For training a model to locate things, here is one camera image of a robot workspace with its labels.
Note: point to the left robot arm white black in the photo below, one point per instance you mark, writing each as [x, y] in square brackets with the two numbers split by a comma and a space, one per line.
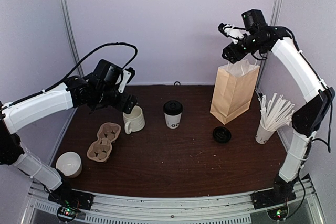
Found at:
[104, 87]

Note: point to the paper cup holding straws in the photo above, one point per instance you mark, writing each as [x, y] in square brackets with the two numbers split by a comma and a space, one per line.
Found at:
[263, 134]

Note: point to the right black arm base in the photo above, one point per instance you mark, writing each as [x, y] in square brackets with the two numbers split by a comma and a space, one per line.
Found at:
[273, 197]

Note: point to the white paper coffee cup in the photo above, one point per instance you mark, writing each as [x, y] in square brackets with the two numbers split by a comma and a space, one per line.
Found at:
[172, 122]

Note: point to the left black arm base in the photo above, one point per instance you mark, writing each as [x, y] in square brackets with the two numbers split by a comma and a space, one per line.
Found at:
[65, 196]

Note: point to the brown cardboard cup carrier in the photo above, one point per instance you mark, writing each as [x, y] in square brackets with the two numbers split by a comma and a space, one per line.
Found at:
[100, 150]

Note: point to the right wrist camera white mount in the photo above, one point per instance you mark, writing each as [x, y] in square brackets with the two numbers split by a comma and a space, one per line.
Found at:
[230, 31]

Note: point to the brown paper bag white handles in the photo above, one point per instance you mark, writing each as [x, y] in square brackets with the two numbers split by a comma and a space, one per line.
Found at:
[233, 90]

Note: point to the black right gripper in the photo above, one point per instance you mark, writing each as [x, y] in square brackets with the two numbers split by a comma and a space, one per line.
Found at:
[231, 52]

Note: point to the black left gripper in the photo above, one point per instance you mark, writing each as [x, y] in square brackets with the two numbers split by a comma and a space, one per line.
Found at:
[131, 103]

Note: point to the left aluminium corner post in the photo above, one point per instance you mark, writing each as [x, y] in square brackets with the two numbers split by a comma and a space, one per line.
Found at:
[69, 31]

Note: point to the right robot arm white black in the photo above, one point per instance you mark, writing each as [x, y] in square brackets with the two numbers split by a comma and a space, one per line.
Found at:
[257, 36]

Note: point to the white ribbed ceramic mug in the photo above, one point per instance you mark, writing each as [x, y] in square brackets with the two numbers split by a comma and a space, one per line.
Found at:
[134, 121]

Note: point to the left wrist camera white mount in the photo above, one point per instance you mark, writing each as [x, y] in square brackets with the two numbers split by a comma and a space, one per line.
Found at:
[126, 77]

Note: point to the white ceramic bowl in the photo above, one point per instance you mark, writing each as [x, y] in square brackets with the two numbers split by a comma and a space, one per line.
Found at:
[70, 164]

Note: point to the bundle of white wrapped straws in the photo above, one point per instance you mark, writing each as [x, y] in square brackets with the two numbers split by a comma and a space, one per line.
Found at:
[276, 112]

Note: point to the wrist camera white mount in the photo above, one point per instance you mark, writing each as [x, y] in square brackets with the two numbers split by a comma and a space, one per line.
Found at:
[230, 31]
[126, 77]

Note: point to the aluminium front rail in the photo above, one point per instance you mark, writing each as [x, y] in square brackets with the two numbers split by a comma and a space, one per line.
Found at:
[234, 208]

